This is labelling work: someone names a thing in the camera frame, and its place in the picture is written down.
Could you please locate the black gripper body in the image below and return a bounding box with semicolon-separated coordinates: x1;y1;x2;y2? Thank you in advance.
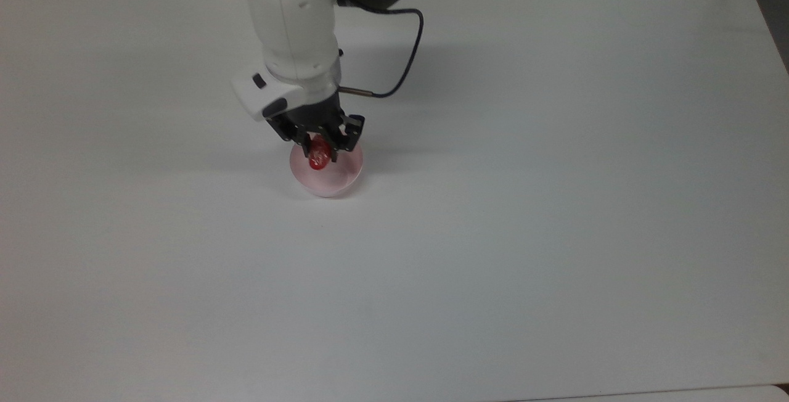
266;95;347;143

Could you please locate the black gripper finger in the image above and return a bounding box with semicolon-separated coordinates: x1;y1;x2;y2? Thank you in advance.
294;130;317;158
327;115;366;164

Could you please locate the red strawberry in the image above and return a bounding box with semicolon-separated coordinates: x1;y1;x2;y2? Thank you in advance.
308;135;333;172

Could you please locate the pink plastic bowl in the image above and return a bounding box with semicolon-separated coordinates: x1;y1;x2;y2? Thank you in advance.
289;140;364;199

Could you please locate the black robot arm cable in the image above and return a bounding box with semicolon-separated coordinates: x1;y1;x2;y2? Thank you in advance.
338;6;425;99

